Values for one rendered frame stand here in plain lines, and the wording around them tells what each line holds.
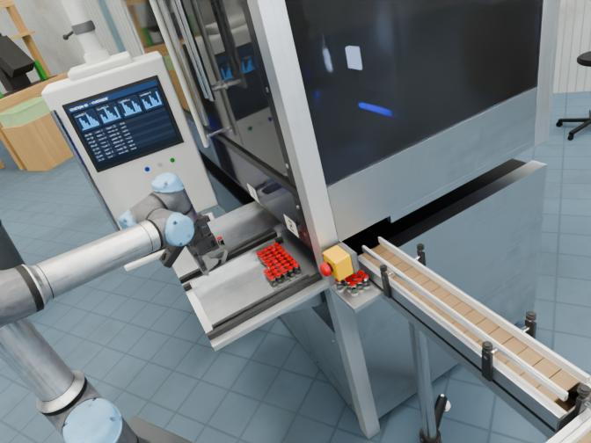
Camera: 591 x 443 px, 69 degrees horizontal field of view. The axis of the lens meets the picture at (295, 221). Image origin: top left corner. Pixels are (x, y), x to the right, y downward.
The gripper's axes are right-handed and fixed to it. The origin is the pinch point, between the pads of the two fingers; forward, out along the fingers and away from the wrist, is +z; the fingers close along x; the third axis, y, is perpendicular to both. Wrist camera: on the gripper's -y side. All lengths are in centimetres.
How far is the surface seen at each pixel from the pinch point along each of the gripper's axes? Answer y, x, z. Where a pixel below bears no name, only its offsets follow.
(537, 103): 124, -25, -9
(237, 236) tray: 21.5, 30.2, 16.9
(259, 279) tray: 15.5, -1.0, 13.8
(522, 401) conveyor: 38, -82, 6
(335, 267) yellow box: 30.1, -29.1, -1.1
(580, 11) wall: 406, 117, 61
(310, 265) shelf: 32.1, -8.2, 14.3
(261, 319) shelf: 7.0, -18.2, 12.0
